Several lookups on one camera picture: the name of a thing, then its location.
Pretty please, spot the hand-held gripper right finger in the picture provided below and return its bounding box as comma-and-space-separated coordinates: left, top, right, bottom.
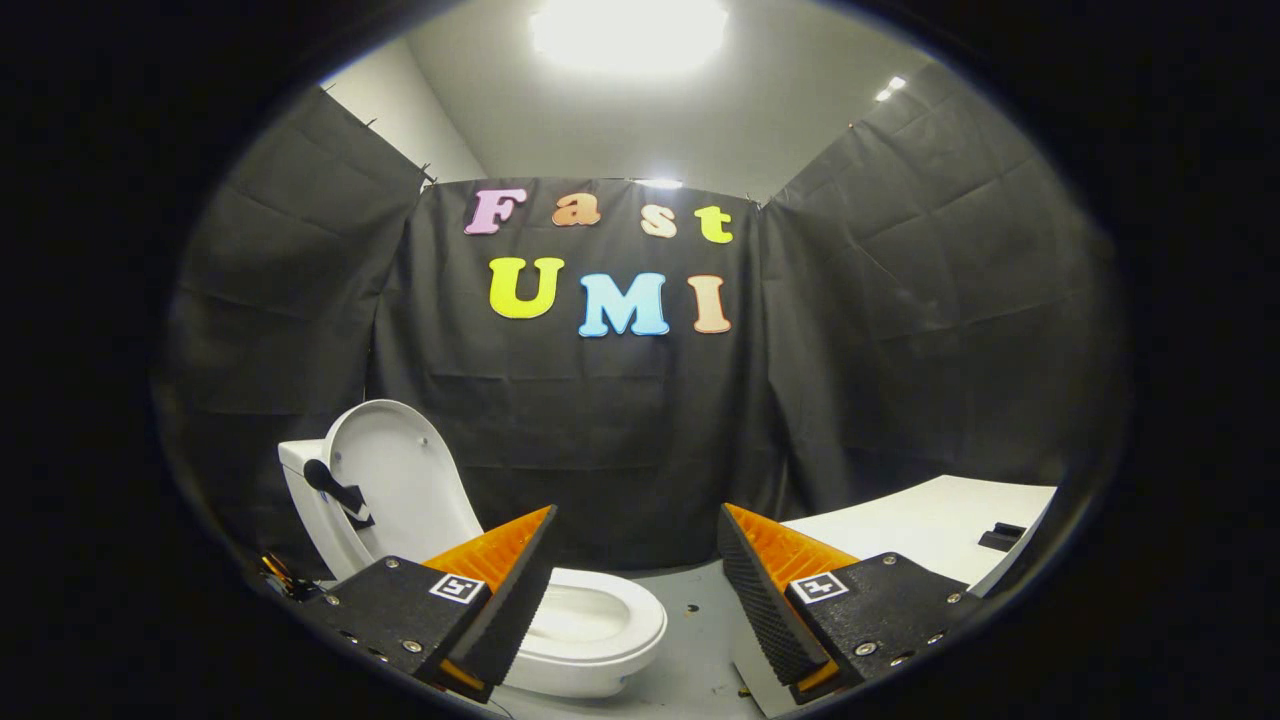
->
717, 503, 986, 706

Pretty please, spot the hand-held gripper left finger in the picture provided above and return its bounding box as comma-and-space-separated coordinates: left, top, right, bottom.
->
300, 505, 559, 704

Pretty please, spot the white toilet lid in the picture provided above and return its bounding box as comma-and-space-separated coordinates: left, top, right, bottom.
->
322, 400, 486, 576

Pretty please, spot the black lid handle tab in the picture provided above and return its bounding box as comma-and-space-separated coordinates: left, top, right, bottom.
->
303, 458, 376, 529

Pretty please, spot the white ceramic toilet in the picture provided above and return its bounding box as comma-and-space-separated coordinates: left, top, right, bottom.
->
278, 438, 669, 699

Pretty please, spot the white drawer cabinet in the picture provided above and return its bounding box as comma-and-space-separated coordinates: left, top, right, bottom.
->
780, 475, 1059, 601

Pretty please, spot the black backdrop cloth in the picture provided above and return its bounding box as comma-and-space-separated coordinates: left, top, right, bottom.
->
150, 70, 1131, 573

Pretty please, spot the round ceiling light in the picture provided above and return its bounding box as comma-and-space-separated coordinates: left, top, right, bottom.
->
530, 0, 729, 76

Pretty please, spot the tangle of floor cables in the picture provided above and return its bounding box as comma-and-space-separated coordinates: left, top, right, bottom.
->
258, 550, 326, 601

